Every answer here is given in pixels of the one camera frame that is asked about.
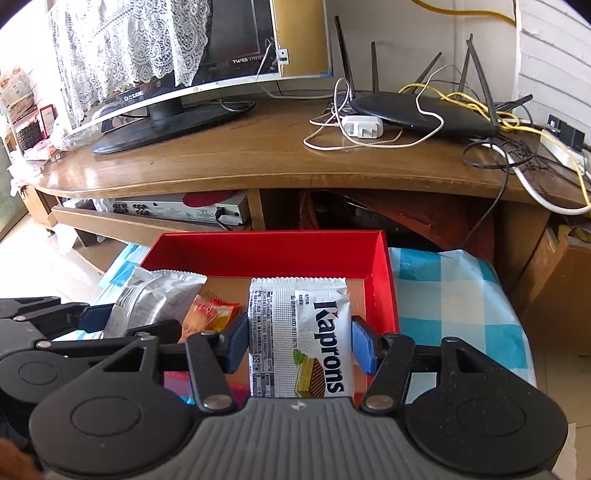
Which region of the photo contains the brown framed board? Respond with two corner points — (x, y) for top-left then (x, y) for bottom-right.
(270, 0), (332, 78)

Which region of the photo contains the white charger cable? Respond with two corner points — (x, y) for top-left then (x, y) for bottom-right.
(303, 78), (446, 151)

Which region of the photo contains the black router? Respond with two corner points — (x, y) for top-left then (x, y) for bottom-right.
(333, 16), (534, 139)

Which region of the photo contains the silver grey snack packet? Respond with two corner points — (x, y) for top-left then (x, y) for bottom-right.
(102, 265), (208, 340)

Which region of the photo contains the white lace cloth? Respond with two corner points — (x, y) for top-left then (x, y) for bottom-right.
(48, 0), (213, 123)

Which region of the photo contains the silver audio receiver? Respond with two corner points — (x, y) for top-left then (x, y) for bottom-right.
(108, 189), (252, 229)

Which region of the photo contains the television monitor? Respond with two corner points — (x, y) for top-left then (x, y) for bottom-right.
(48, 0), (282, 155)

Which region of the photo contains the black cable bundle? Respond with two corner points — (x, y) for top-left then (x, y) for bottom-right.
(462, 138), (555, 250)

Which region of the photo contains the thick white cable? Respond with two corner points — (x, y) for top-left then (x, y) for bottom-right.
(503, 152), (591, 215)

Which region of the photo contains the red round object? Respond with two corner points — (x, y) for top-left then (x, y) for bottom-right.
(181, 191), (232, 208)

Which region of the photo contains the red cardboard box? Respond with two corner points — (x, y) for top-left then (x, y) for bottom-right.
(139, 231), (402, 407)

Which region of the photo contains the brown cardboard box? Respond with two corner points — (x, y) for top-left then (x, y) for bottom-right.
(508, 217), (591, 356)

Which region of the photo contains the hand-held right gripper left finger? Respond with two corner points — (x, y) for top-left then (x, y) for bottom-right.
(99, 313), (250, 412)

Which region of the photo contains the white power strip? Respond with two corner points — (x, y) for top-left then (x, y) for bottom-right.
(540, 129), (591, 174)

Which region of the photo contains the wooden television stand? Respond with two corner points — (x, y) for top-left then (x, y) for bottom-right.
(23, 99), (591, 305)

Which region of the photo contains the white wafer packet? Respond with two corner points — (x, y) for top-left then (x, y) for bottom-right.
(248, 276), (356, 400)

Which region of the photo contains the yellow cable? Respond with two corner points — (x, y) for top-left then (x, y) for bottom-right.
(399, 0), (591, 204)

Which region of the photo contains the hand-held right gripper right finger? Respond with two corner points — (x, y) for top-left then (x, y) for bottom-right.
(351, 316), (504, 413)

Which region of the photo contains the white charger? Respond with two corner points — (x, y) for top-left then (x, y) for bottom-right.
(341, 115), (384, 139)

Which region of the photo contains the yellow red snack packet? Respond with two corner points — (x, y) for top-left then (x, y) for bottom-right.
(178, 288), (241, 344)

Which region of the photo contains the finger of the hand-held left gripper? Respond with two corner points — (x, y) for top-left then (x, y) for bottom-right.
(34, 320), (183, 355)
(0, 296), (114, 335)

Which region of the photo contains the red framed picture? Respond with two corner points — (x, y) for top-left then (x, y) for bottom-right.
(39, 106), (58, 137)

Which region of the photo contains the black power adapter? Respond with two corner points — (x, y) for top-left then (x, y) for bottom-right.
(547, 114), (586, 151)

